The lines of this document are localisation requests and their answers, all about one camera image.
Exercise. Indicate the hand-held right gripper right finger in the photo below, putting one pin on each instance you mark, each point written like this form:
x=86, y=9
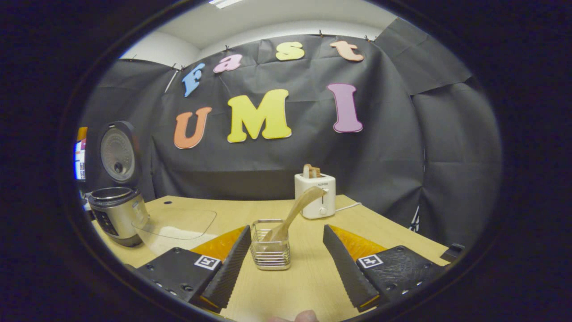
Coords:
x=348, y=273

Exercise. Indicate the black and silver rice cooker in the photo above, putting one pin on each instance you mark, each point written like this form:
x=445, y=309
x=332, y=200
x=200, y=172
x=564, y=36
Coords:
x=118, y=214

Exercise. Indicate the black tripod stand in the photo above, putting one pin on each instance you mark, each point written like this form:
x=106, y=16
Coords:
x=416, y=219

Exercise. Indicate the black backdrop cloth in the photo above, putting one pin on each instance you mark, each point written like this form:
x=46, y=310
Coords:
x=313, y=152

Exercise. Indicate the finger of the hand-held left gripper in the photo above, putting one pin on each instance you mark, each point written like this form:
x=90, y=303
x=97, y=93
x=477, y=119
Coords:
x=82, y=133

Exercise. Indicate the computer monitor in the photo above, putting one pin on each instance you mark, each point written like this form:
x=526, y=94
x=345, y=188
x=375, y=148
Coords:
x=80, y=161

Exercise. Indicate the ceiling light panel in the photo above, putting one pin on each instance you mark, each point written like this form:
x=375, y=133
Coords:
x=225, y=2

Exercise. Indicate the white toaster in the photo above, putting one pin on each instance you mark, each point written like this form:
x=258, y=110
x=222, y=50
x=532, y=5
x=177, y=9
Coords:
x=315, y=197

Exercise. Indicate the toasted bread slice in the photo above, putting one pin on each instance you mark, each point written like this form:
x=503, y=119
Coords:
x=311, y=171

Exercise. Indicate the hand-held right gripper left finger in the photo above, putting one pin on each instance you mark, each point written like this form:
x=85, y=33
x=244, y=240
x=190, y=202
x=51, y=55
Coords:
x=228, y=277

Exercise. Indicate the wooden spoon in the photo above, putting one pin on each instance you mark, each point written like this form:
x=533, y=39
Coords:
x=299, y=205

